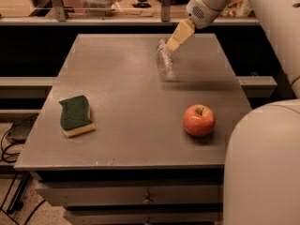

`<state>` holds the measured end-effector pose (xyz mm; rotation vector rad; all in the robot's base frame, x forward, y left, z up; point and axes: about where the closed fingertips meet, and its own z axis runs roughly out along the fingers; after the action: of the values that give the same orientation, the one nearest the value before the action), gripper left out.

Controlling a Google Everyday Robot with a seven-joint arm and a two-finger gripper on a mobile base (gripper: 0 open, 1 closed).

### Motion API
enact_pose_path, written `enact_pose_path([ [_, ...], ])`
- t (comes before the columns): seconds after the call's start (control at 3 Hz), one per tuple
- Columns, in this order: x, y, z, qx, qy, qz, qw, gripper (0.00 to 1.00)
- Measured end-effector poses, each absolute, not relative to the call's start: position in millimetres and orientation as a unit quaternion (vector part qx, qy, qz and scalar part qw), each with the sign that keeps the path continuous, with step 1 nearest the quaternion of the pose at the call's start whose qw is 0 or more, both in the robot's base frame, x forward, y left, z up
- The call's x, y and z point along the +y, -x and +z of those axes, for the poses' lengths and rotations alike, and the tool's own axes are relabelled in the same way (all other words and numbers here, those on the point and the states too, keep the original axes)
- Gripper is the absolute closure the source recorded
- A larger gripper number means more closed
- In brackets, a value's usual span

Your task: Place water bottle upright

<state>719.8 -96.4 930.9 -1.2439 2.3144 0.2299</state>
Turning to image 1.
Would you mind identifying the grey cabinet with drawers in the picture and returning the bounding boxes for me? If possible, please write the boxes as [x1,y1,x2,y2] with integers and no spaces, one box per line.
[15,34,250,225]

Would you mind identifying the clear plastic water bottle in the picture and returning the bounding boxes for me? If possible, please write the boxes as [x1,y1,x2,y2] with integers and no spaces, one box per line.
[157,39,178,83]

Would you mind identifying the black small object on shelf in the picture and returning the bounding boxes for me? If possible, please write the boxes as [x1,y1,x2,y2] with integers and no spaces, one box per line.
[132,3,151,8]

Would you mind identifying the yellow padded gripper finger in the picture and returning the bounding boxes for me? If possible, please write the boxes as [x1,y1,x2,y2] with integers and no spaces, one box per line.
[166,19,195,53]

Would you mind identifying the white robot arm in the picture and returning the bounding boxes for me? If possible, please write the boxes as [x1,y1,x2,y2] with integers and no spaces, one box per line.
[222,0,300,225]

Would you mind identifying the printed snack bag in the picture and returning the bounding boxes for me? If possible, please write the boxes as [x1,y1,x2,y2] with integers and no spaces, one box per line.
[220,0,252,18]

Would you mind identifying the clear plastic container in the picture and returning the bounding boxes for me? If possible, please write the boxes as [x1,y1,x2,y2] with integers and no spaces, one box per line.
[81,0,117,16]

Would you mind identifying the grey power adapter box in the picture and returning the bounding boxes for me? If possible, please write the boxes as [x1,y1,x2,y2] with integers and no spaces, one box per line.
[6,121,33,143]

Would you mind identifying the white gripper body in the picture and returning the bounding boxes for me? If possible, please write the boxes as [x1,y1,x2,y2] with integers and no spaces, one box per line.
[186,0,228,29]

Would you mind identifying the green and yellow sponge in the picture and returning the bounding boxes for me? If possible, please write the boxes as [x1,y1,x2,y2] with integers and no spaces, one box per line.
[59,96,96,138]

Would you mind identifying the black cables left floor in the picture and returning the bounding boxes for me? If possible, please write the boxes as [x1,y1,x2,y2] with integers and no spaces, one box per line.
[0,113,47,225]

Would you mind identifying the red apple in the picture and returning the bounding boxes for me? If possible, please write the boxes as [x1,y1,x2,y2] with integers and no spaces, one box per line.
[183,105,216,137]

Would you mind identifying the metal shelf rail frame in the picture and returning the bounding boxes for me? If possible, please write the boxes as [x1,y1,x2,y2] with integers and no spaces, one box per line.
[0,0,261,27]

